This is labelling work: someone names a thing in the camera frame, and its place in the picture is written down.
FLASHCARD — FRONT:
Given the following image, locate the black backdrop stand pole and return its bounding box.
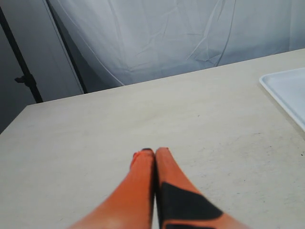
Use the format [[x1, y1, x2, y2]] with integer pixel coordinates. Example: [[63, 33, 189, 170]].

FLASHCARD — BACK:
[[0, 8, 43, 103]]

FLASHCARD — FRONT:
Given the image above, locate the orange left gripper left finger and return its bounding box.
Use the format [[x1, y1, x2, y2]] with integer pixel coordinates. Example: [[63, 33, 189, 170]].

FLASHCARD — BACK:
[[70, 148, 155, 229]]

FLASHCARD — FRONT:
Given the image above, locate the white backdrop curtain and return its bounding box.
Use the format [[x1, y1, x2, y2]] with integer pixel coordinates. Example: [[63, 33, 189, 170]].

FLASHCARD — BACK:
[[50, 0, 305, 90]]

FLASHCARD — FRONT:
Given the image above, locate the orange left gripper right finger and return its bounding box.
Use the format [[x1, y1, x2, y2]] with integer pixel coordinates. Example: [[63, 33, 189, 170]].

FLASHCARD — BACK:
[[155, 147, 249, 229]]

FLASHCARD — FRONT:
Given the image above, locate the white rectangular plastic tray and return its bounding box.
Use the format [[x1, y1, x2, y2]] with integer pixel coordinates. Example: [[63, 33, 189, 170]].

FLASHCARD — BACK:
[[259, 68, 305, 130]]

